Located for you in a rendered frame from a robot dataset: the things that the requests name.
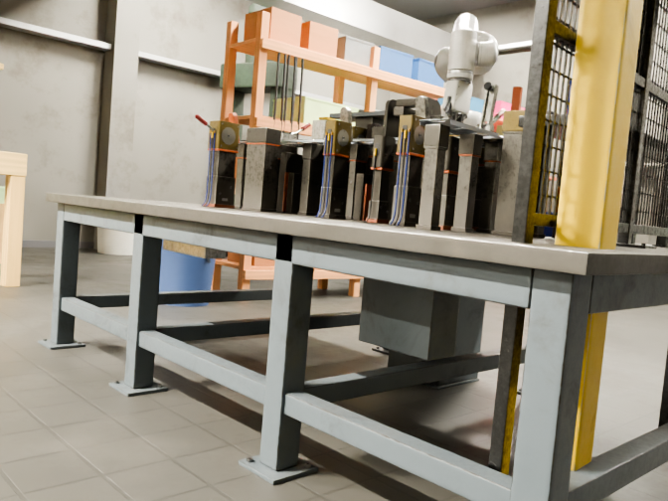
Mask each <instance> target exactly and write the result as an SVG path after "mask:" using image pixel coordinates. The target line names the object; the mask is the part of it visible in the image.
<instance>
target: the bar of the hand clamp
mask: <svg viewBox="0 0 668 501"><path fill-rule="evenodd" d="M498 87H499V85H497V84H495V85H492V83H491V82H487V83H485V85H484V89H486V92H485V98H484V103H483V109H482V114H481V120H480V125H479V128H482V126H484V125H485V122H487V126H486V130H488V125H489V124H490V123H492V121H493V115H494V110H495V104H496V99H497V93H498Z"/></svg>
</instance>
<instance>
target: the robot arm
mask: <svg viewBox="0 0 668 501"><path fill-rule="evenodd" d="M498 50H499V49H498V44H497V41H496V39H495V38H494V37H493V36H492V35H490V34H488V33H485V32H481V31H478V21H477V19H476V17H475V16H474V15H472V14H469V13H465V14H462V15H460V16H459V17H458V18H457V19H456V21H455V23H454V26H453V31H452V32H451V37H450V47H446V48H442V49H440V50H439V51H438V52H437V53H436V55H435V58H434V68H435V71H436V73H437V74H438V76H439V77H440V78H441V79H442V80H443V81H444V82H446V87H445V91H444V97H443V104H442V106H441V116H447V117H448V119H451V120H455V121H458V122H461V123H465V124H468V125H472V126H475V127H476V125H477V124H480V120H481V113H480V112H477V111H469V109H470V100H471V96H472V81H473V75H484V74H486V73H488V72H489V71H490V70H491V69H492V68H493V65H494V64H495V63H496V62H497V59H498V54H499V52H498Z"/></svg>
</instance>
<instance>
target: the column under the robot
mask: <svg viewBox="0 0 668 501"><path fill-rule="evenodd" d="M484 309H485V301H484V300H479V299H474V298H468V297H463V296H460V302H459V312H458V322H457V333H456V343H455V353H454V356H460V355H466V354H472V353H478V352H480V349H481V339H482V329H483V319H484ZM454 356H453V357H454ZM424 361H426V360H424V359H420V358H417V357H414V356H410V355H407V354H403V353H400V352H396V351H393V350H390V349H389V359H388V368H389V367H395V366H400V365H406V364H412V363H418V362H424ZM477 381H479V378H478V373H474V374H470V375H465V376H460V377H455V378H450V379H445V380H440V381H435V382H430V383H426V384H422V385H425V386H428V387H431V388H434V389H437V390H440V389H445V388H449V387H454V386H459V385H463V384H468V383H472V382H477Z"/></svg>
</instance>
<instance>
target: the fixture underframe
mask: <svg viewBox="0 0 668 501"><path fill-rule="evenodd" d="M81 224H83V225H88V226H94V227H99V228H104V229H109V230H115V231H120V232H125V233H130V234H134V235H133V251H132V267H131V282H130V293H103V294H77V280H78V263H79V246H80V228H81ZM162 240H163V249H164V250H166V251H173V252H178V253H183V254H187V255H192V256H197V257H201V258H226V251H228V252H233V253H239V254H244V255H249V256H254V257H260V258H265V259H270V260H275V264H274V277H273V288H257V289H226V290H195V291H164V292H159V282H160V267H161V252H162ZM314 268H317V269H323V270H328V271H333V272H338V273H343V274H349V275H354V276H359V277H364V282H363V293H362V305H361V311H353V312H339V313H325V314H311V315H310V308H311V296H312V284H313V272H314ZM460 296H463V297H468V298H474V299H479V300H484V301H489V302H495V303H500V304H505V305H510V306H516V307H521V308H526V309H530V315H529V325H528V334H527V344H526V345H522V349H521V358H520V364H523V363H524V372H523V382H522V389H518V390H517V394H518V395H521V401H520V409H519V419H518V428H517V438H516V447H515V457H514V466H513V476H512V477H511V476H509V475H506V474H504V473H501V472H499V471H496V470H494V469H491V468H489V467H487V466H484V465H482V464H479V463H477V462H474V461H472V460H470V459H467V458H465V457H462V456H460V455H457V454H455V453H452V452H450V451H448V450H445V449H443V448H440V447H438V446H435V445H433V444H431V443H428V442H426V441H423V440H421V439H418V438H416V437H413V436H411V435H409V434H406V433H404V432H401V431H399V430H396V429H394V428H392V427H389V426H387V425H384V424H382V423H379V422H377V421H375V420H372V419H370V418H367V417H363V416H361V415H358V414H356V413H354V412H351V411H349V410H346V409H344V408H341V407H339V406H337V405H334V404H332V403H333V402H338V401H343V400H348V399H353V398H358V397H363V396H368V395H372V394H377V393H381V392H386V391H391V390H396V389H401V388H406V387H411V386H416V385H421V384H426V383H430V382H435V381H440V380H445V379H450V378H455V377H460V376H465V375H470V374H474V373H479V372H484V371H489V370H494V369H498V367H499V357H500V349H496V350H490V351H484V352H478V353H472V354H466V355H460V356H454V353H455V343H456V333H457V322H458V312H459V302H460ZM251 300H272V302H271V315H270V317H269V318H256V319H242V320H229V321H215V322H201V323H187V324H173V325H159V326H157V312H158V305H167V304H188V303H209V302H230V301H251ZM660 305H668V273H658V274H621V275H578V274H570V273H563V272H556V271H549V270H542V269H534V268H528V267H521V266H514V265H506V264H499V263H492V262H485V261H478V260H470V259H463V258H456V257H449V256H442V255H434V254H427V253H420V252H413V251H406V250H392V249H385V248H378V247H371V246H363V245H356V244H349V243H342V242H335V241H327V240H320V239H314V238H307V237H300V236H292V235H285V234H278V233H271V232H264V231H256V230H249V229H242V228H235V227H228V226H220V225H213V224H206V223H199V222H191V221H184V220H177V219H170V218H163V217H155V216H148V215H141V214H134V213H127V212H119V211H113V210H106V209H99V208H92V207H84V206H77V205H70V204H63V203H58V219H57V237H56V255H55V274H54V292H53V310H52V328H51V339H43V340H38V343H40V344H42V345H43V346H45V347H47V348H48V349H50V350H57V349H68V348H78V347H85V344H84V343H82V342H81V341H79V340H77V339H75V338H74V333H75V317H77V318H79V319H81V320H83V321H85V322H87V323H89V324H92V325H94V326H96V327H98V328H100V329H102V330H104V331H107V332H109V333H111V334H113V335H115V336H117V337H120V338H122V339H124V340H126V341H127V346H126V361H125V377H124V381H114V382H112V383H109V385H110V386H111V387H112V388H114V389H116V390H117V391H119V392H121V393H122V394H124V395H126V396H127V397H133V396H139V395H146V394H152V393H159V392H166V391H168V388H166V387H164V386H163V385H161V384H159V383H157V382H155V381H153V373H154V357H155V354H156V355H158V356H160V357H162V358H165V359H167V360H169V361H171V362H173V363H175V364H177V365H180V366H182V367H184V368H186V369H188V370H190V371H193V372H195V373H197V374H199V375H201V376H203V377H205V378H208V379H210V380H212V381H214V382H216V383H218V384H220V385H223V386H225V387H227V388H229V389H231V390H233V391H235V392H238V393H240V394H242V395H244V396H246V397H248V398H250V399H253V400H255V401H257V402H259V403H261V404H263V417H262V430H261V443H260V455H257V456H253V457H248V458H245V459H242V460H239V465H241V466H242V467H244V468H246V469H247V470H249V471H251V472H252V473H254V474H255V475H257V476H259V477H260V478H262V479H264V480H265V481H267V482H269V483H270V484H272V485H275V484H278V483H281V482H285V481H288V480H291V479H295V478H298V477H301V476H305V475H308V474H311V473H314V472H318V467H316V466H314V465H312V464H311V463H309V462H307V461H305V460H303V459H301V458H299V457H298V453H299V441H300V430H301V423H302V422H303V423H305V424H307V425H310V426H312V427H314V428H316V429H318V430H320V431H322V432H325V433H327V434H329V435H331V436H333V437H335V438H338V439H340V440H342V441H344V442H346V443H348V444H350V445H353V446H355V447H357V448H359V449H361V450H363V451H365V452H368V453H370V454H372V455H374V456H376V457H378V458H380V459H383V460H385V461H387V462H389V463H391V464H393V465H395V466H397V467H399V468H401V469H403V470H405V471H407V472H410V473H412V474H414V475H416V476H418V477H420V478H422V479H425V480H427V481H429V482H431V483H433V484H435V485H437V486H440V487H442V488H444V489H446V490H448V491H450V492H452V493H455V494H457V495H459V496H461V497H463V498H465V499H467V500H470V501H600V500H602V499H603V498H605V497H607V496H609V495H610V494H612V493H614V492H616V491H617V490H619V489H621V488H622V487H624V486H626V485H628V484H629V483H631V482H633V481H634V480H636V479H638V478H640V477H641V476H643V475H645V474H647V473H648V472H650V471H652V470H653V469H655V468H657V467H659V466H660V465H662V464H664V463H665V462H667V461H668V423H666V424H664V425H661V426H659V427H657V428H655V429H653V430H651V431H649V432H646V433H644V434H642V435H640V436H638V437H636V438H635V439H632V440H630V441H628V442H626V443H624V444H622V445H620V446H618V447H615V448H613V449H611V450H609V451H607V452H605V453H603V454H600V455H598V456H596V457H594V458H592V459H591V462H590V463H588V464H586V465H585V466H583V467H582V468H580V469H578V470H577V471H572V470H571V468H572V459H573V450H574V441H575V432H576V423H577V415H578V406H579V397H580V388H581V379H582V370H583V361H584V352H585V335H586V327H587V318H588V315H589V314H593V313H601V312H609V311H618V310H626V309H635V308H643V307H651V306H660ZM125 306H129V314H128V319H126V318H123V317H121V316H118V315H116V314H113V313H111V312H108V311H106V310H104V309H101V308H104V307H125ZM355 325H360V328H359V341H362V342H366V343H369V344H372V345H376V346H379V347H376V348H372V350H373V351H376V352H380V353H383V354H386V355H389V349H390V350H393V351H396V352H400V353H403V354H407V355H410V356H414V357H417V358H420V359H424V360H426V361H424V362H418V363H412V364H406V365H400V366H395V367H389V368H383V369H377V370H371V371H365V372H359V373H353V374H347V375H341V376H335V377H329V378H323V379H317V380H311V381H305V369H306V357H307V345H308V333H309V330H313V329H323V328H334V327H345V326H355ZM259 334H269V340H268V353H267V366H266V376H264V375H262V374H260V373H257V372H255V371H252V370H250V369H247V368H245V367H242V366H240V365H238V364H235V363H233V362H230V361H228V360H225V359H223V358H221V357H218V356H216V355H213V354H211V353H208V352H206V351H204V350H201V349H199V348H196V347H194V346H191V345H189V344H186V343H184V342H185V341H196V340H207V339H218V338H228V337H239V336H249V335H259ZM453 356H454V357H453ZM447 357H448V358H447ZM441 358H442V359H441ZM435 359H436V360H435ZM304 381H305V382H304Z"/></svg>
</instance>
